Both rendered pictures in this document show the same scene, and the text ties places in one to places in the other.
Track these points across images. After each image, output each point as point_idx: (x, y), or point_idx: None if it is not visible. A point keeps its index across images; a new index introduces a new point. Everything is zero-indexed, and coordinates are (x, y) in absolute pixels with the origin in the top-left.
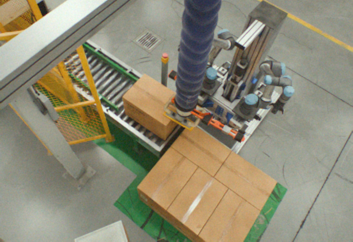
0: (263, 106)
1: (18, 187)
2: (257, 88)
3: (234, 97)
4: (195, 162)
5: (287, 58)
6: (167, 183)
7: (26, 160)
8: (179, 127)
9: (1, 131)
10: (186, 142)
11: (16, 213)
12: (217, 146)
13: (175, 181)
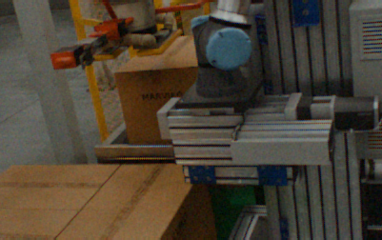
0: (203, 39)
1: (41, 153)
2: None
3: (253, 75)
4: (90, 203)
5: None
6: (25, 188)
7: (85, 142)
8: (169, 145)
9: (121, 114)
10: (142, 175)
11: (0, 167)
12: (157, 216)
13: (30, 195)
